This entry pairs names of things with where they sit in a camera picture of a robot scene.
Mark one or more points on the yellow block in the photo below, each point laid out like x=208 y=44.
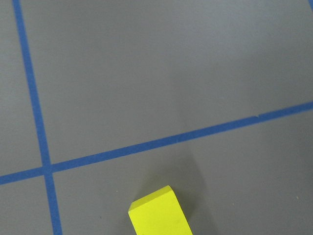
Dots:
x=159 y=213

